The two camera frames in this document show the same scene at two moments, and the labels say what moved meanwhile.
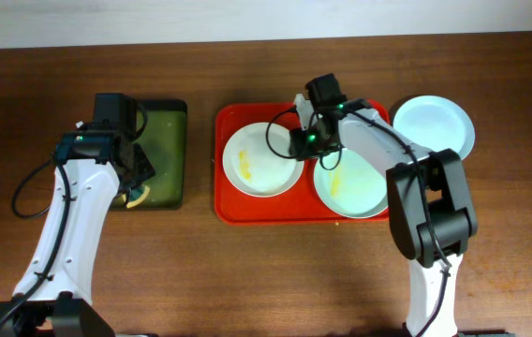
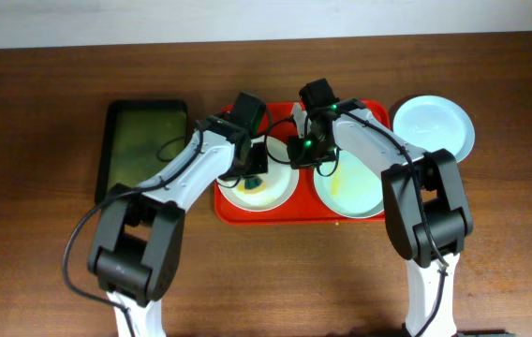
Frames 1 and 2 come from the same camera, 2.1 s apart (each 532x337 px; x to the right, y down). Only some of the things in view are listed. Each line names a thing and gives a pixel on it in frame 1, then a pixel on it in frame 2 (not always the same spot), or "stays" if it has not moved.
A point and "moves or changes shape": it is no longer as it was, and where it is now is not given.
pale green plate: [358, 187] stays
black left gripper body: [140, 167] -> [251, 168]
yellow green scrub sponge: [136, 196] moves or changes shape
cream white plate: [257, 160] moves or changes shape
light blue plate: [435, 124] stays
